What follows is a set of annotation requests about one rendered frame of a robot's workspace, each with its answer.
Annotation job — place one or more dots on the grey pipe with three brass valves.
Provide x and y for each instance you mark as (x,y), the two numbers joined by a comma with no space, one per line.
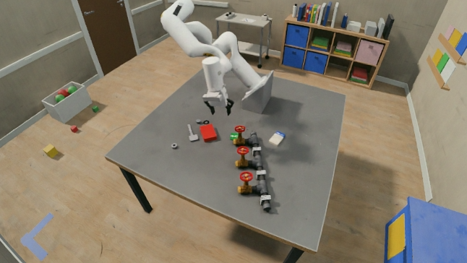
(256,151)

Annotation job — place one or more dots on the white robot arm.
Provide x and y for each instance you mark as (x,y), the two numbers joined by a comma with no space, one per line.
(217,64)

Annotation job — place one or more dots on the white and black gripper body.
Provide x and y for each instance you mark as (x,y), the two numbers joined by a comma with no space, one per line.
(224,101)

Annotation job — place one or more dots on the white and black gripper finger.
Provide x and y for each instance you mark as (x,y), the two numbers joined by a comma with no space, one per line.
(211,107)
(229,106)

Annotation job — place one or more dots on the red rectangular block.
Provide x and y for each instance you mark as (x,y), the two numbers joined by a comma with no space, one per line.
(208,132)

